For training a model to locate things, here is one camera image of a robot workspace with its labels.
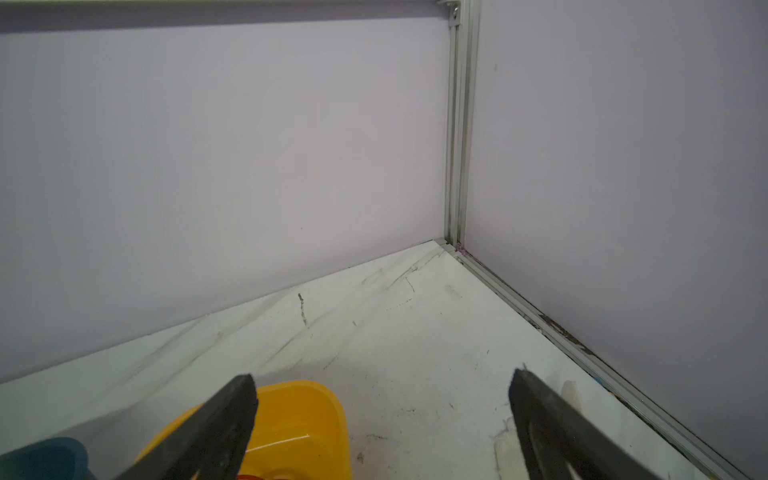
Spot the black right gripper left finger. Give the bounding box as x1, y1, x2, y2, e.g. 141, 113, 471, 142
119, 374, 259, 480

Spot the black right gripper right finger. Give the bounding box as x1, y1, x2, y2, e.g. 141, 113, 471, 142
508, 369, 656, 479

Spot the white work glove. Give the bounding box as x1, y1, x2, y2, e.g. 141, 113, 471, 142
494, 380, 583, 480

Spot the yellow plastic bin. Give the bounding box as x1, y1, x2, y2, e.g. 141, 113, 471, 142
136, 380, 353, 480

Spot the dark teal plastic bin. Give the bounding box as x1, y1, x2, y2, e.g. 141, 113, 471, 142
1, 437, 96, 480

